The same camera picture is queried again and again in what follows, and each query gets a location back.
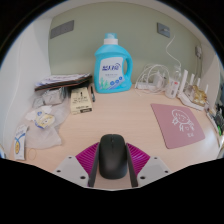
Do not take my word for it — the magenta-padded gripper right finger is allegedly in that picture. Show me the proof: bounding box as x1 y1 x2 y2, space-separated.
125 142 173 189

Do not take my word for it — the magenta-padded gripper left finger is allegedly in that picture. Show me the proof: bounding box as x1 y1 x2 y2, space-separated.
53 141 102 188

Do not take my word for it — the black computer mouse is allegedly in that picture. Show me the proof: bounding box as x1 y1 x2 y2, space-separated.
98 133 129 180

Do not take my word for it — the pink mouse pad with drawing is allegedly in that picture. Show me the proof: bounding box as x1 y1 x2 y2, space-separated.
150 102 206 150

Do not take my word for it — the clear plastic bag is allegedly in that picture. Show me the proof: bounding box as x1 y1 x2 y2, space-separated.
24 99 73 149

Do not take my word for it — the white snack packet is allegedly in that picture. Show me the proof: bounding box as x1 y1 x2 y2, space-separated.
26 105 56 129

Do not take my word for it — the white yellow blue packet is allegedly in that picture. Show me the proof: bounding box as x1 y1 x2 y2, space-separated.
13 124 29 161

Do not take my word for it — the small beige cardboard box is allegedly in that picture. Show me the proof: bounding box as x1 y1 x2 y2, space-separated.
69 86 94 116

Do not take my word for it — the silver foil bag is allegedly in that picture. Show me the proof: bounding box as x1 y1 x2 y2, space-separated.
41 87 67 106

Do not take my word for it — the black pen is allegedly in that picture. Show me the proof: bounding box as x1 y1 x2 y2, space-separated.
89 85 97 103

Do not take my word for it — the white power strip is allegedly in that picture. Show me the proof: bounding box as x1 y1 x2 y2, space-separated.
134 81 168 93

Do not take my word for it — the clear cup with red label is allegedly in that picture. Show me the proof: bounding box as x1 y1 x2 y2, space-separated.
164 77 180 99

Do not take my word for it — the grey zip pouch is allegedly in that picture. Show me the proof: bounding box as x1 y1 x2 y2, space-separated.
214 106 224 134

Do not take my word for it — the gold foil bag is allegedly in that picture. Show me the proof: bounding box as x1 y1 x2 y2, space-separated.
188 84 208 108

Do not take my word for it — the white router with antennas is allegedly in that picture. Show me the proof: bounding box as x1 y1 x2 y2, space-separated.
176 69 210 112

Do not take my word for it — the blue detergent bottle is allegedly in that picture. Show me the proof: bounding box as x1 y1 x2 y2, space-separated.
93 32 134 94

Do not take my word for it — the white shelf unit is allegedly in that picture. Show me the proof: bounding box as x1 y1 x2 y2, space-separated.
39 0 201 24

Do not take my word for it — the white cable bundle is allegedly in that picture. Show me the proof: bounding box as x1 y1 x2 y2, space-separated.
134 63 169 93

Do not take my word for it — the white wall cable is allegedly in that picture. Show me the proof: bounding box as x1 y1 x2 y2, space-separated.
165 34 183 71

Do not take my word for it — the white wall charger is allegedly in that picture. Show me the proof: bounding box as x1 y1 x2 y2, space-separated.
194 44 203 59

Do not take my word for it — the grey wall outlet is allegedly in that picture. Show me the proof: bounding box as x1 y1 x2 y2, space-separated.
156 22 171 39

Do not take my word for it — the grey blank wall plate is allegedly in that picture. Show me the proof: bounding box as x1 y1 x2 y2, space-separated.
49 19 75 40

